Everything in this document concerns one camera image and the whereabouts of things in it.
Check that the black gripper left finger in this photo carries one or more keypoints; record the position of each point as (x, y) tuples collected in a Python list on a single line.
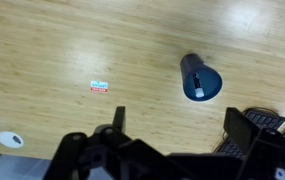
[(119, 117)]

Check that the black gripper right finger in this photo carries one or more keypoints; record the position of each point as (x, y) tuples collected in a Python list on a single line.
[(240, 128)]

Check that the dark blue plastic cup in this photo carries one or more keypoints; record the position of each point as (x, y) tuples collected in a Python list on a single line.
[(195, 68)]

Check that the small red white sticker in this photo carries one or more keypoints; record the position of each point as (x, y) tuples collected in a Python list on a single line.
[(99, 86)]

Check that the white round grommet cap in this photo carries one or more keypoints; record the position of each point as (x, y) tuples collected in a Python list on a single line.
[(10, 139)]

